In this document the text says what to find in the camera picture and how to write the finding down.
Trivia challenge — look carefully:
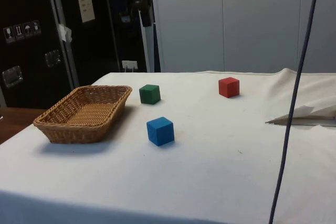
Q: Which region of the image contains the blue cube block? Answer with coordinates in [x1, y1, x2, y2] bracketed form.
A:
[146, 116, 175, 147]

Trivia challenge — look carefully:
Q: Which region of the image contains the brown wicker basket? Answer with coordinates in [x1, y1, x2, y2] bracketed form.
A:
[33, 85, 133, 144]

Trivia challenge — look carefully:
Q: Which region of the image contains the green cube block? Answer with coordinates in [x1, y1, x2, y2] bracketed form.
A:
[139, 84, 161, 104]

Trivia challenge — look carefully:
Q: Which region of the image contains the red cube block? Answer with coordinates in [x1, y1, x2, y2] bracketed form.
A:
[218, 77, 240, 99]

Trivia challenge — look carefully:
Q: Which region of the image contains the pale grey locker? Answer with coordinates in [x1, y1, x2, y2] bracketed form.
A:
[149, 0, 224, 73]
[222, 0, 336, 74]

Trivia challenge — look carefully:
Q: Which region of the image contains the black cabinet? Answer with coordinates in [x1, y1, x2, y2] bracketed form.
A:
[0, 0, 161, 109]

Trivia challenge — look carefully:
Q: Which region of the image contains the white wall socket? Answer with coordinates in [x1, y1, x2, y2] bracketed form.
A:
[121, 60, 139, 72]

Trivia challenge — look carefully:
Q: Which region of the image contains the black cable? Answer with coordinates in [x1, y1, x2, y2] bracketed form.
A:
[268, 0, 323, 224]

